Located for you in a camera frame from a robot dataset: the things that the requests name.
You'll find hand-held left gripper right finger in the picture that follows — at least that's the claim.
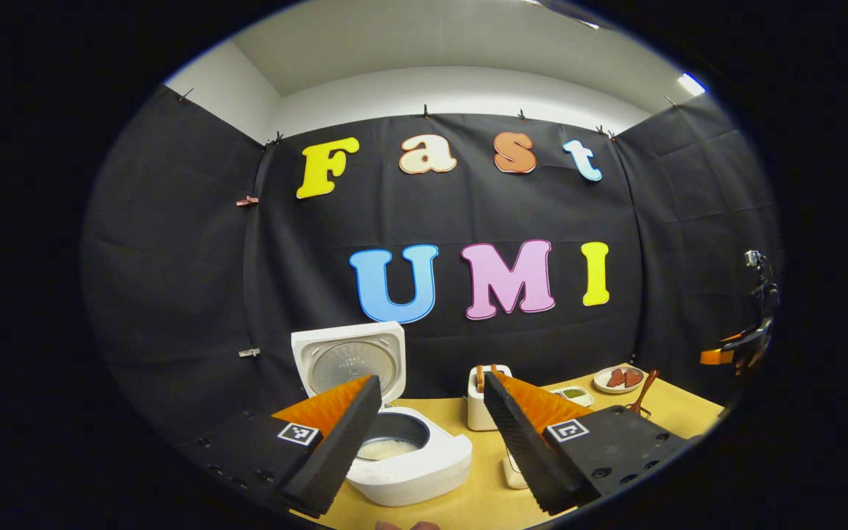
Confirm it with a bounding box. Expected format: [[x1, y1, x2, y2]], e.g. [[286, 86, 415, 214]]
[[483, 371, 693, 516]]

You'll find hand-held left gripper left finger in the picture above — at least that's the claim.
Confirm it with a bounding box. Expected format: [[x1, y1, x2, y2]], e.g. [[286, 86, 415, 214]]
[[188, 374, 383, 518]]

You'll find white rice heap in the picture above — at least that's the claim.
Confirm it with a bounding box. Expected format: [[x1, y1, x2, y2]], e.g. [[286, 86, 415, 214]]
[[358, 438, 419, 462]]

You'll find brown wooden spoon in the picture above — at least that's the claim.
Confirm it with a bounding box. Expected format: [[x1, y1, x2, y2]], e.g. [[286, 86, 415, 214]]
[[630, 370, 660, 417]]

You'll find white rice cooker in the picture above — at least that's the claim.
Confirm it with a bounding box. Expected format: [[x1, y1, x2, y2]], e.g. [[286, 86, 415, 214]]
[[291, 321, 473, 507]]

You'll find white toaster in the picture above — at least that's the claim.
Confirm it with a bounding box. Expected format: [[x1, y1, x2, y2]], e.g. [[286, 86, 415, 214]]
[[467, 364, 513, 431]]

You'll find white divided bean dish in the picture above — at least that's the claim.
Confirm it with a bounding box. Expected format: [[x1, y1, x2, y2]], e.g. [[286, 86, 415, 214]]
[[551, 386, 596, 408]]

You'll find white round plate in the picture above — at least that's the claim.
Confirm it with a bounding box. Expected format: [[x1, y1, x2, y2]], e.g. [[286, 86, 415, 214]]
[[593, 365, 647, 395]]

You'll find black backdrop cloth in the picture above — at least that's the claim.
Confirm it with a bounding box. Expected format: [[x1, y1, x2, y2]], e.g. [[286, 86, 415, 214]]
[[79, 85, 785, 442]]

